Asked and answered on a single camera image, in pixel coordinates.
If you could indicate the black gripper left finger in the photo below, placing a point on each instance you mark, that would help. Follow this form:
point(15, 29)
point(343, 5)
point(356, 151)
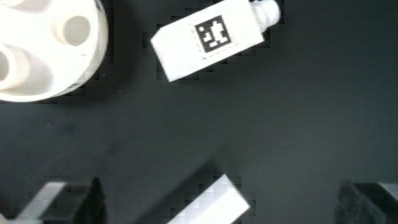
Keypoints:
point(68, 203)

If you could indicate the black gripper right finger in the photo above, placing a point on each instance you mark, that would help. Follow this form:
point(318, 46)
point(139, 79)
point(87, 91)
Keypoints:
point(366, 203)

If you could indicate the white round stool seat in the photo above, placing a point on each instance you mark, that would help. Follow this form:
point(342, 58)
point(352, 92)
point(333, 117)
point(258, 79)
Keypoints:
point(54, 38)

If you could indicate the white stool leg with tag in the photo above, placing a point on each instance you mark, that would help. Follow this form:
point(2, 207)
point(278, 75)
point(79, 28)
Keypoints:
point(212, 34)

